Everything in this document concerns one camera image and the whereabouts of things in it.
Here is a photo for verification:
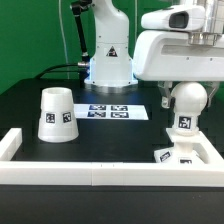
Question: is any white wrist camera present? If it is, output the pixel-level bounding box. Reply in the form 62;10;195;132
141;5;205;31

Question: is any white U-shaped fence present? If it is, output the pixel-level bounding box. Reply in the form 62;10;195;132
0;128;224;187

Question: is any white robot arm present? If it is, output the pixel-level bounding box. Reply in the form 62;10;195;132
84;0;224;108

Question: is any black cable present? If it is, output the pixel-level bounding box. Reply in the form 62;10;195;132
34;60;90;80

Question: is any white lamp shade cone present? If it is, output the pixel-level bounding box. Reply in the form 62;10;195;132
38;87;79;143

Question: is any white sheet with markers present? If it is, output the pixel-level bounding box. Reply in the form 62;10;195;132
74;104;149;120

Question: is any white lamp bulb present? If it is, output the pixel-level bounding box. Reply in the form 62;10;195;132
171;82;207;136

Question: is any white lamp base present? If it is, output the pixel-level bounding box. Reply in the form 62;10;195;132
154;128;203;165

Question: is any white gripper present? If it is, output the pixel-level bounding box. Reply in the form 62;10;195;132
133;30;224;109

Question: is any white hanging cable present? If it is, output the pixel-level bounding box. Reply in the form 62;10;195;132
58;0;71;80

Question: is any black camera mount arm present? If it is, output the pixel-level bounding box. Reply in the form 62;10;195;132
70;0;92;62

